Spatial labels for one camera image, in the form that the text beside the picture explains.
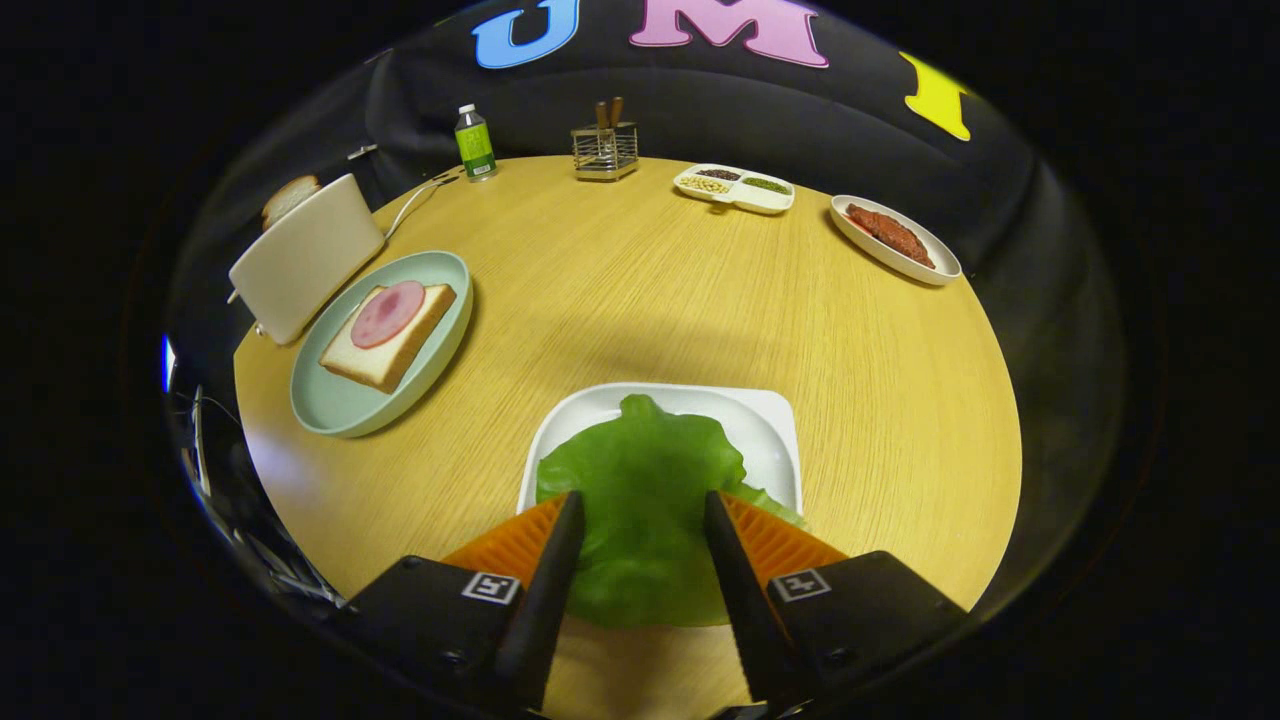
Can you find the white bread slice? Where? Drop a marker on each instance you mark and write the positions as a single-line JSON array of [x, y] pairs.
[[428, 308]]

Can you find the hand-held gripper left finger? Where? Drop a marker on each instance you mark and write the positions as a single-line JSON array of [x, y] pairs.
[[545, 610]]

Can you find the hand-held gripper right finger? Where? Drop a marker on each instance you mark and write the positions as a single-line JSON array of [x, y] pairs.
[[745, 610]]

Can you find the white toaster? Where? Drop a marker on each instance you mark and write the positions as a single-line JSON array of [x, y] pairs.
[[310, 255]]

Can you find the pile of yellow beans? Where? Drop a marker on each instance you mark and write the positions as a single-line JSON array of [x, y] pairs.
[[705, 185]]

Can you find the white divided dish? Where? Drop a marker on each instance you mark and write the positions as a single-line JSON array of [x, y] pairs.
[[750, 199]]

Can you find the green drink bottle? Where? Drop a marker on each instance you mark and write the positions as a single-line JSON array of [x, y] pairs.
[[476, 150]]

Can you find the white oval plate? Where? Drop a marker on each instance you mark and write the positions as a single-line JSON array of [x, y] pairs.
[[852, 238]]

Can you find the pale green round plate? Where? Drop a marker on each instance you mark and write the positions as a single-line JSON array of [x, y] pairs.
[[340, 405]]

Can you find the white square plate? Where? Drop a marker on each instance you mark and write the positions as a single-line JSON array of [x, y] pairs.
[[770, 440]]

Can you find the white cloth clip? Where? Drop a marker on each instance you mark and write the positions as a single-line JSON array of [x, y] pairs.
[[362, 151]]

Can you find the pile of green beans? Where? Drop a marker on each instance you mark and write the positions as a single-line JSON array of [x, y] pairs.
[[766, 185]]

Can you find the green lettuce leaf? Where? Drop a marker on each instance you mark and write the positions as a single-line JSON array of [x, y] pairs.
[[645, 500]]

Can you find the toasted bread slice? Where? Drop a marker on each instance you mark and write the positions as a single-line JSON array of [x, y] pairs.
[[288, 197]]

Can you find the pile of dark beans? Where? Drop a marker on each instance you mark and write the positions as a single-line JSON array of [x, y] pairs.
[[718, 174]]

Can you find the red meat slices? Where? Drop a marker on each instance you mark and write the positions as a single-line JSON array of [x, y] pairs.
[[890, 235]]

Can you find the pink ham slice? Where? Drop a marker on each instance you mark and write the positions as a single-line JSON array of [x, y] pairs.
[[388, 313]]

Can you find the black backdrop cloth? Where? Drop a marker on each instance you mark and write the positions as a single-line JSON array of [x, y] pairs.
[[650, 100]]

